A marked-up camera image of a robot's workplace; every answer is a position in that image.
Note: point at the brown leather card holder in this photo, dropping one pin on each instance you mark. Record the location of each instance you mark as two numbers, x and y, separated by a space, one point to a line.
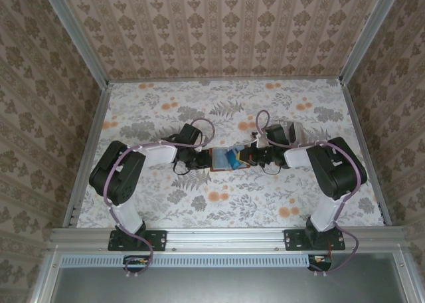
217 157

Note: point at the blue credit card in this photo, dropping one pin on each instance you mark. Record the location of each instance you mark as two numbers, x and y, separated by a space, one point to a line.
232 158

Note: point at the clear acrylic card box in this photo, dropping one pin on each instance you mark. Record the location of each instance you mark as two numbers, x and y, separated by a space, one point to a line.
297 132

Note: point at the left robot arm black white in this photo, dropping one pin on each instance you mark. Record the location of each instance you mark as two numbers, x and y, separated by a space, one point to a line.
116 176

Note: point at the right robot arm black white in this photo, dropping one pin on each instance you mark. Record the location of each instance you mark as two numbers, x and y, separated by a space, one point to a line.
338 170

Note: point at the floral patterned table cover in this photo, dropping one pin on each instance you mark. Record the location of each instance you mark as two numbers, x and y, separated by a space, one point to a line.
232 200

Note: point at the small electronics board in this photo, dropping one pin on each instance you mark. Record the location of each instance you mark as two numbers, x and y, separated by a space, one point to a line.
320 260
136 260

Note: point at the grey metal panel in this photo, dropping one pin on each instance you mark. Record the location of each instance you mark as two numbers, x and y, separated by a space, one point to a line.
216 286

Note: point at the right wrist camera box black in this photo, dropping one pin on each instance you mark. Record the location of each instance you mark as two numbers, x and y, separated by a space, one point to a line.
277 135

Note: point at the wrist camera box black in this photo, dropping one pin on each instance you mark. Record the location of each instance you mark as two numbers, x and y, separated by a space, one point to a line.
190 133
277 135

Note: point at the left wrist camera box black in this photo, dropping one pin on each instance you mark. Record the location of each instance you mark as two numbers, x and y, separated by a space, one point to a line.
190 133

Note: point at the thin aluminium frame rail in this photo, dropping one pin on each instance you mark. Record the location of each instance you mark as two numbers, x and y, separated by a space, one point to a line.
225 80

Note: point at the aluminium frame cross rail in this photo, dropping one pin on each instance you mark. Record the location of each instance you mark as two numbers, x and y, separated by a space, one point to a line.
225 238

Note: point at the aluminium frame side rail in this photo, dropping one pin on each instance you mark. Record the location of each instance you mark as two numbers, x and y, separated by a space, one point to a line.
99 117
354 117

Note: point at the aluminium frame post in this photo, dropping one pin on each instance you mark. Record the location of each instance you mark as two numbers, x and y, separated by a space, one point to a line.
368 34
77 34

